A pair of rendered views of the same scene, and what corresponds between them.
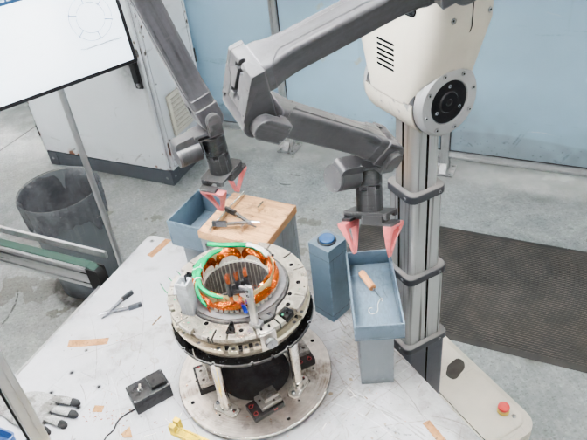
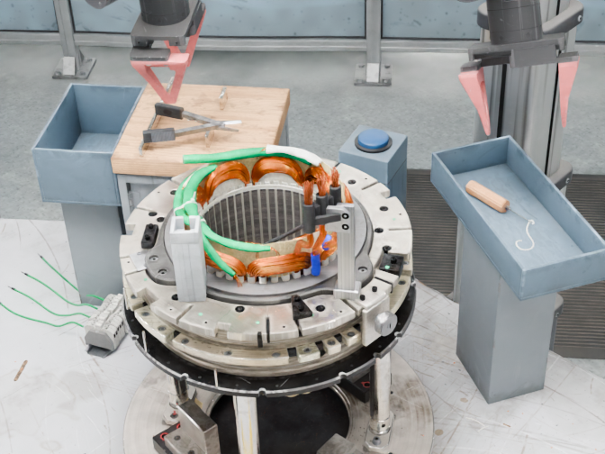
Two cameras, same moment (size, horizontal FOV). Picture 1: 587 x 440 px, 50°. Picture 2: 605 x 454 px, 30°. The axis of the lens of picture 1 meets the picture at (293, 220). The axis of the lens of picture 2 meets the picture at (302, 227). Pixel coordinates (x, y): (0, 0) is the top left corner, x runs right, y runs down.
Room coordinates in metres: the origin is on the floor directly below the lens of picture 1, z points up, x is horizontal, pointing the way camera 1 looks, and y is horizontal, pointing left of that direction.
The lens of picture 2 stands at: (0.12, 0.45, 1.85)
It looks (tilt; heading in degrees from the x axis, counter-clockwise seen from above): 37 degrees down; 339
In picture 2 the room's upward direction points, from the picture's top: 2 degrees counter-clockwise
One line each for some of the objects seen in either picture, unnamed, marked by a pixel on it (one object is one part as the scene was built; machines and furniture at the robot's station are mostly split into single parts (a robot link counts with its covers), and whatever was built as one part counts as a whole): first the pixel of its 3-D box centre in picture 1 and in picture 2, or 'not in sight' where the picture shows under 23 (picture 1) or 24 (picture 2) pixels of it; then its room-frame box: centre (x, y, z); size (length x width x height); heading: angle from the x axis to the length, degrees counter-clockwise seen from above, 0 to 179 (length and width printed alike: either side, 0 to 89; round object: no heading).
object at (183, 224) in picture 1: (208, 246); (105, 203); (1.42, 0.25, 0.92); 0.17 x 0.11 x 0.28; 150
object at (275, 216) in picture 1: (248, 221); (204, 129); (1.35, 0.12, 1.05); 0.20 x 0.19 x 0.02; 60
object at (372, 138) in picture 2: (327, 237); (373, 138); (1.25, -0.08, 1.04); 0.04 x 0.04 x 0.01
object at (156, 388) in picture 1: (148, 389); not in sight; (1.02, 0.41, 0.81); 0.10 x 0.06 x 0.06; 119
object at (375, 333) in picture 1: (374, 328); (507, 289); (1.03, -0.16, 0.92); 0.25 x 0.11 x 0.28; 176
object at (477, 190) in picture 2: (367, 280); (487, 196); (1.08, -0.16, 1.03); 0.06 x 0.02 x 0.02; 17
